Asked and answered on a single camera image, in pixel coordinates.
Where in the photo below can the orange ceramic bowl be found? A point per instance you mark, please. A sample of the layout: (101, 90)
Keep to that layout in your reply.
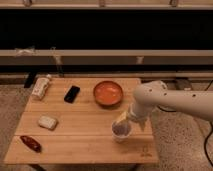
(108, 93)

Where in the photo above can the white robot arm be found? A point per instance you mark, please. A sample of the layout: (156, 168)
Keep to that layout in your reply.
(149, 95)

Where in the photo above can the white ceramic cup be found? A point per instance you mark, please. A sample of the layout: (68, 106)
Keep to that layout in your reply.
(120, 131)

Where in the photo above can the white plastic bottle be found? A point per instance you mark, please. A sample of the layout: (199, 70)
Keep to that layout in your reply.
(41, 86)

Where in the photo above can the black smartphone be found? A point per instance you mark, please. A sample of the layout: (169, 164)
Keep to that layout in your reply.
(72, 94)

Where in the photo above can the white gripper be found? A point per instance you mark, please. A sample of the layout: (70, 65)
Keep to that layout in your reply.
(134, 113)

